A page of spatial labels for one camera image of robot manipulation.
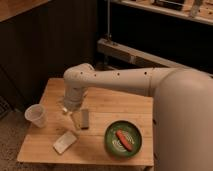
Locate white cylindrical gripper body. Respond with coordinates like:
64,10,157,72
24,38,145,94
63,87,87,111

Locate white sponge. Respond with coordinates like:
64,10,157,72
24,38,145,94
53,131,77,154

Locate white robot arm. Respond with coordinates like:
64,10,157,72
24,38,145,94
63,63,213,171

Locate translucent white cup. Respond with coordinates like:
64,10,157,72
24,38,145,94
24,104,47,128

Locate green ceramic plate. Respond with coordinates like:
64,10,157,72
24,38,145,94
104,120,142,158

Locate dark grey rectangular block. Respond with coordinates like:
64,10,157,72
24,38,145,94
81,109,89,129

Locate wooden table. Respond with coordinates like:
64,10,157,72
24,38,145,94
17,78,153,166

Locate red sausage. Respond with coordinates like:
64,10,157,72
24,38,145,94
116,130,132,151

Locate background shelf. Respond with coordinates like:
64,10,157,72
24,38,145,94
111,0,213,26

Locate metal frame rail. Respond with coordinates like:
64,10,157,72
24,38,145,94
97,37,213,78

